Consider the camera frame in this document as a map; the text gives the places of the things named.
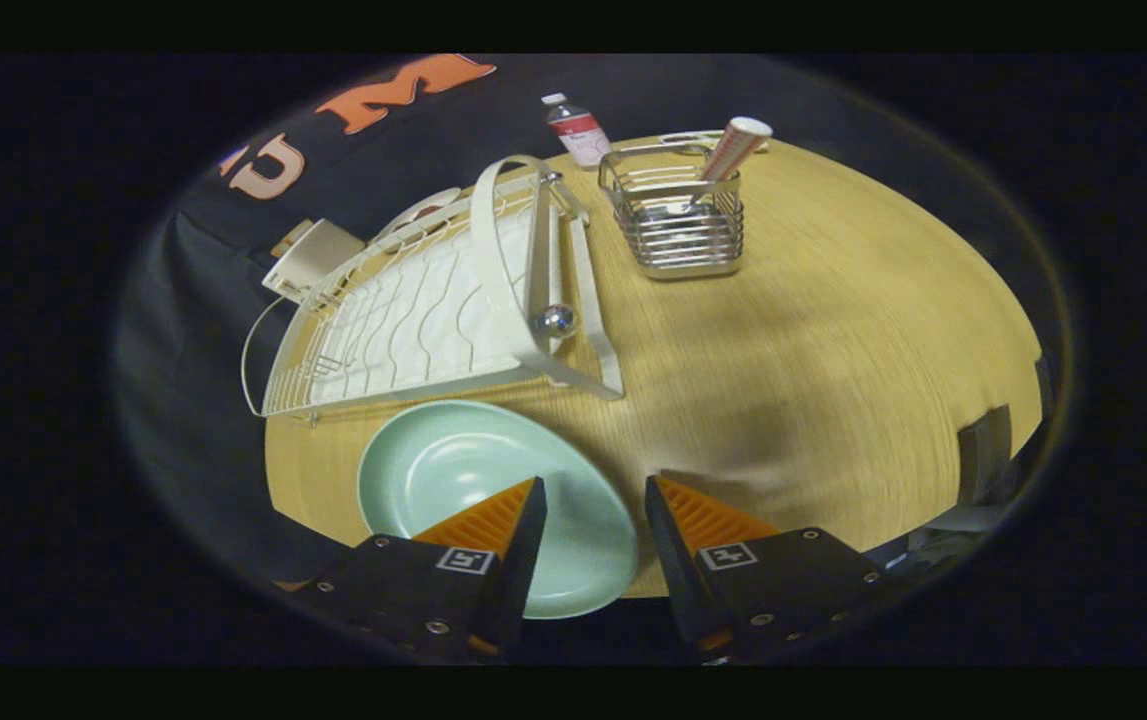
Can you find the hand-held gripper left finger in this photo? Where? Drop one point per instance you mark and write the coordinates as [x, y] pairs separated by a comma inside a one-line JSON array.
[[523, 570]]

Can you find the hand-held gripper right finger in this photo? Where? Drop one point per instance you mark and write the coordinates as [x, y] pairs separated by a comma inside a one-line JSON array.
[[673, 570]]

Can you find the pale green plate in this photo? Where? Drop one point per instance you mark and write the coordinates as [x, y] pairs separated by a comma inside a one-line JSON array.
[[433, 470]]

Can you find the white plate with meat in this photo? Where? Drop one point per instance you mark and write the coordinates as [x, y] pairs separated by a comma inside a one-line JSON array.
[[401, 216]]

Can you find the dark grey object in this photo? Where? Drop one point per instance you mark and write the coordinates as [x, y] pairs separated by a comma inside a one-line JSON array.
[[985, 450]]

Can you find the white toaster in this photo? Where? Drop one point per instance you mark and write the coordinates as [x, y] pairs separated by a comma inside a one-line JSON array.
[[318, 262]]

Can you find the red meat slice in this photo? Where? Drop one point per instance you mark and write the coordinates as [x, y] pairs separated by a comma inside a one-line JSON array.
[[428, 211]]

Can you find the toast slice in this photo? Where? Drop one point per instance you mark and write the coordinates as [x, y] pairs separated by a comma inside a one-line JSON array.
[[285, 240]]

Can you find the clear bottle red label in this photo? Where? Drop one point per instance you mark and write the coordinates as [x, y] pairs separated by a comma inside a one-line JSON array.
[[578, 130]]

